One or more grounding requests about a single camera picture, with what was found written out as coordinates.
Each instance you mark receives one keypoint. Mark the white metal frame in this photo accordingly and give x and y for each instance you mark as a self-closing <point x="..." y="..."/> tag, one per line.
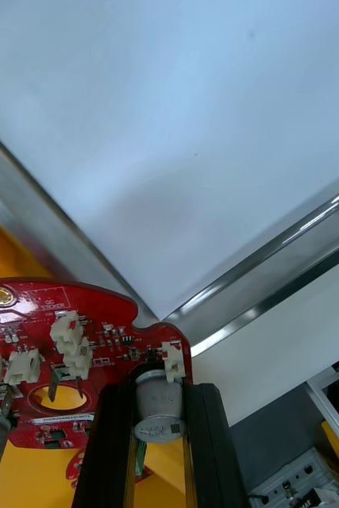
<point x="328" y="401"/>

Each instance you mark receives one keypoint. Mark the yellow-orange plastic bin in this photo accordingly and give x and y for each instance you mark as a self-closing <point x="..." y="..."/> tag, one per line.
<point x="22" y="476"/>

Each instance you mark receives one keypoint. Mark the grey metal box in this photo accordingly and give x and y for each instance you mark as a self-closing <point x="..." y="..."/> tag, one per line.
<point x="296" y="482"/>

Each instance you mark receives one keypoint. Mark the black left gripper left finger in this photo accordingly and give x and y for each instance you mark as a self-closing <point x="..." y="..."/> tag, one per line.
<point x="105" y="456"/>

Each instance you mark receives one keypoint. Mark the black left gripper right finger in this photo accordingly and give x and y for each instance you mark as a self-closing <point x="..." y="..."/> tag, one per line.
<point x="213" y="456"/>

